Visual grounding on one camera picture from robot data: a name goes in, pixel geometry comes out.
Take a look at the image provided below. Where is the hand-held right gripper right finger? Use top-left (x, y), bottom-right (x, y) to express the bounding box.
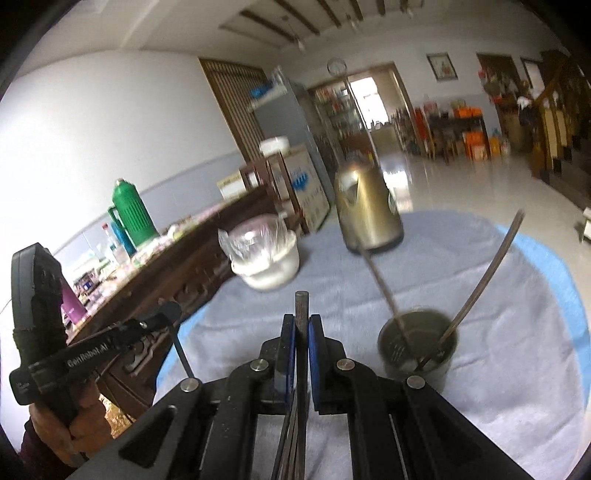
top-left (308, 314), bottom-right (536, 480)

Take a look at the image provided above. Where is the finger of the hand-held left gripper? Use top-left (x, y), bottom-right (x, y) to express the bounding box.
top-left (139, 301), bottom-right (183, 335)

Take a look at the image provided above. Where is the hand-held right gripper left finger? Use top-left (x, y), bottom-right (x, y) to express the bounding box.
top-left (65, 314), bottom-right (296, 480)

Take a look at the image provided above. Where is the metal chopstick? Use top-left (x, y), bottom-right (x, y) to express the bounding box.
top-left (271, 399), bottom-right (298, 480)
top-left (436, 209), bottom-right (526, 354)
top-left (172, 320), bottom-right (195, 378)
top-left (362, 249), bottom-right (411, 341)
top-left (295, 291), bottom-right (309, 480)

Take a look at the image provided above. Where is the grey metal cup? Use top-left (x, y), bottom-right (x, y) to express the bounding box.
top-left (378, 307), bottom-right (461, 394)

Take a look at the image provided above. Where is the person's left forearm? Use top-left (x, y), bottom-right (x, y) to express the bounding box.
top-left (0, 415), bottom-right (70, 480)

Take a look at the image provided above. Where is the person's left hand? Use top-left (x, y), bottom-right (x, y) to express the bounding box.
top-left (28, 382), bottom-right (112, 468)

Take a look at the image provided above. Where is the purple box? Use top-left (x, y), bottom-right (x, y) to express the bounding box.
top-left (61, 281), bottom-right (89, 325)

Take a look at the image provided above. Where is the dark wooden sideboard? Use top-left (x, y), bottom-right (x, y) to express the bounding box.
top-left (60, 185), bottom-right (278, 418)

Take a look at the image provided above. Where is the white bowl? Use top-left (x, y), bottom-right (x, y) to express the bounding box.
top-left (230, 231), bottom-right (301, 292)

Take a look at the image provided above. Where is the clear bottle with red cap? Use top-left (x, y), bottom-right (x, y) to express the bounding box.
top-left (102, 223), bottom-right (122, 265)

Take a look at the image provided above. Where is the green thermos flask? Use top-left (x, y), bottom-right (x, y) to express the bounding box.
top-left (108, 179), bottom-right (160, 247)

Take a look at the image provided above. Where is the clear plastic bag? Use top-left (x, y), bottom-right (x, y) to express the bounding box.
top-left (218, 217), bottom-right (296, 273)

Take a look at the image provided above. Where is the cardboard box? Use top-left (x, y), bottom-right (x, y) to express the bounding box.
top-left (217, 171), bottom-right (246, 200)

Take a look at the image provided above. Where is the gold electric kettle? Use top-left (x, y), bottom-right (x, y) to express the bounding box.
top-left (333, 159), bottom-right (405, 254)

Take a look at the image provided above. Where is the wooden chair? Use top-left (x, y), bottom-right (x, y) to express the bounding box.
top-left (240, 152), bottom-right (311, 237)

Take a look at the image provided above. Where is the grey towel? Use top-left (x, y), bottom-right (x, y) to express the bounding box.
top-left (154, 210), bottom-right (578, 480)

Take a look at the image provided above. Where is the white bucket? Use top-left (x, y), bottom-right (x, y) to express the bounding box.
top-left (259, 137), bottom-right (291, 156)

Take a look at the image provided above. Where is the wooden slatted door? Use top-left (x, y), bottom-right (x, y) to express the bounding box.
top-left (198, 57), bottom-right (269, 168)

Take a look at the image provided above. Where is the grey refrigerator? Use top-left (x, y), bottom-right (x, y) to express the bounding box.
top-left (255, 68), bottom-right (325, 185)

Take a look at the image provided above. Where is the shelf with goods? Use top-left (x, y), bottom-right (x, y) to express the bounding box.
top-left (314, 85), bottom-right (366, 140)

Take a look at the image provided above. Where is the light blue table mat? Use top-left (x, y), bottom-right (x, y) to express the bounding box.
top-left (152, 222), bottom-right (587, 416)

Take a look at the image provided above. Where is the table with orange boxes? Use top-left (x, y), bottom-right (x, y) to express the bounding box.
top-left (428, 105), bottom-right (491, 163)

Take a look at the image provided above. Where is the framed wall picture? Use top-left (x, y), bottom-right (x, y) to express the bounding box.
top-left (426, 52), bottom-right (458, 82)

